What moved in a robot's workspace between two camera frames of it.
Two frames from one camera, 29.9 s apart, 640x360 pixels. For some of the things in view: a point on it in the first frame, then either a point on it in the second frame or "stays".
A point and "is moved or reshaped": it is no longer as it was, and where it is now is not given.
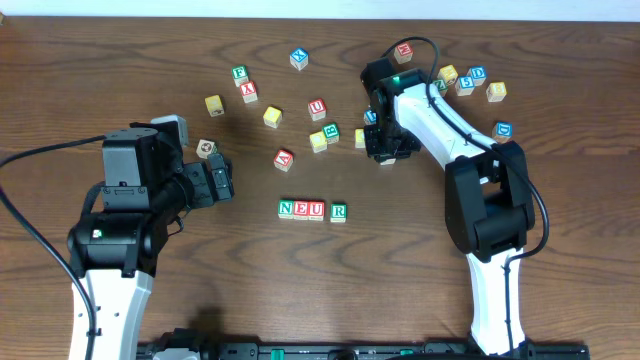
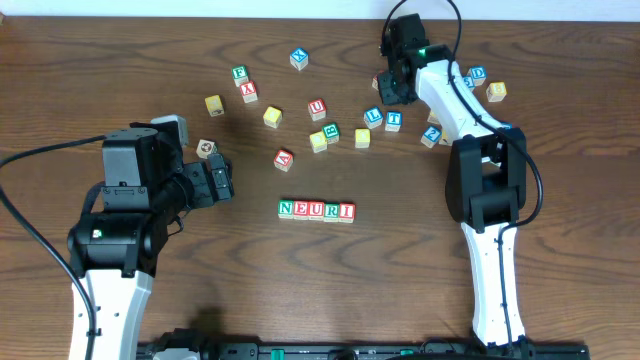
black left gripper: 204,182 stays
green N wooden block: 285,209 stays
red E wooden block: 301,210 stays
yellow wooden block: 271,117 stays
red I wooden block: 388,161 to 347,212
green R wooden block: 338,213 is moved or reshaped
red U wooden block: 316,210 stays
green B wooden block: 331,132 stays
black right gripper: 388,141 to 391,85
